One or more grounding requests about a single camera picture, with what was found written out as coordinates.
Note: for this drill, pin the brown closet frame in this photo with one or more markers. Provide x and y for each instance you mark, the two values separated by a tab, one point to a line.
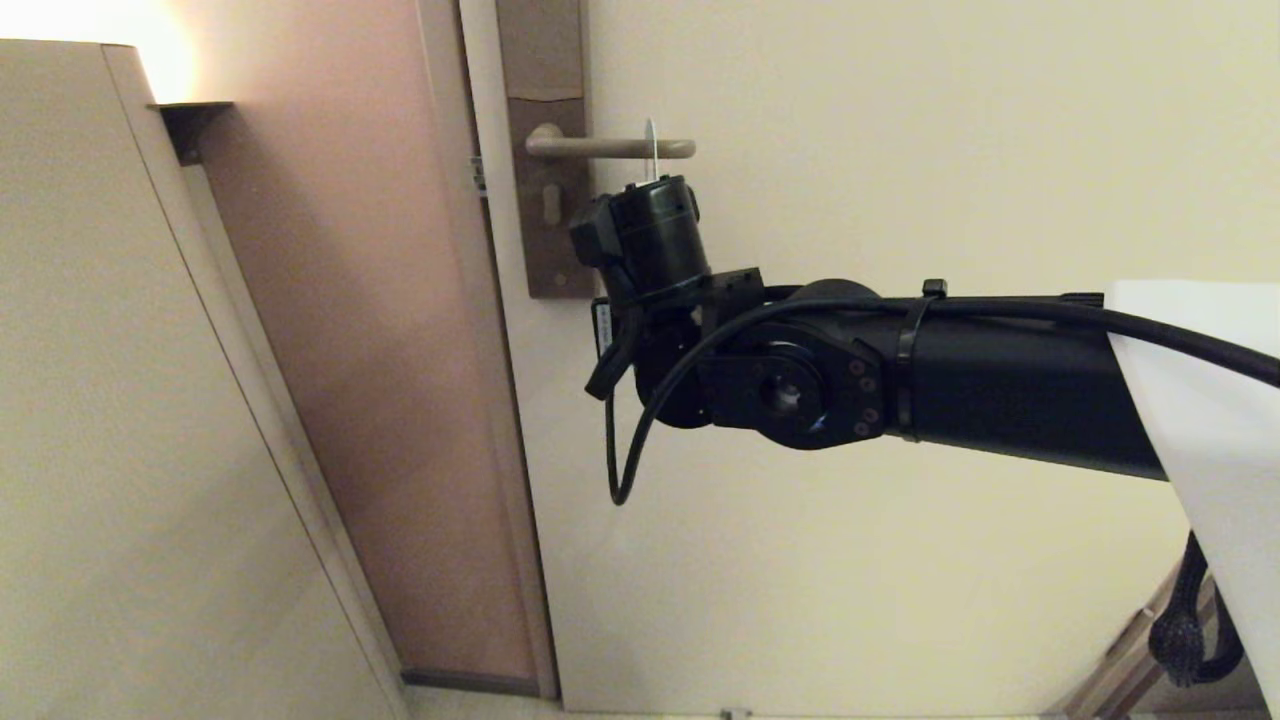
1130	670

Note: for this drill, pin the brown metal lock plate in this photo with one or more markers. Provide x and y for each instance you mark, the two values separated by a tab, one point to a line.
545	60

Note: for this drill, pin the white and blue door hanger sign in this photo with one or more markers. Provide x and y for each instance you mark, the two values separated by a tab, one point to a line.
652	150

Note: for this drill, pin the cream white door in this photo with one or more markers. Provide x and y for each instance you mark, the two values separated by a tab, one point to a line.
900	150

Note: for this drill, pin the closet frame hinge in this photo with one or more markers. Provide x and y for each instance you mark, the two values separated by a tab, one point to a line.
1130	632

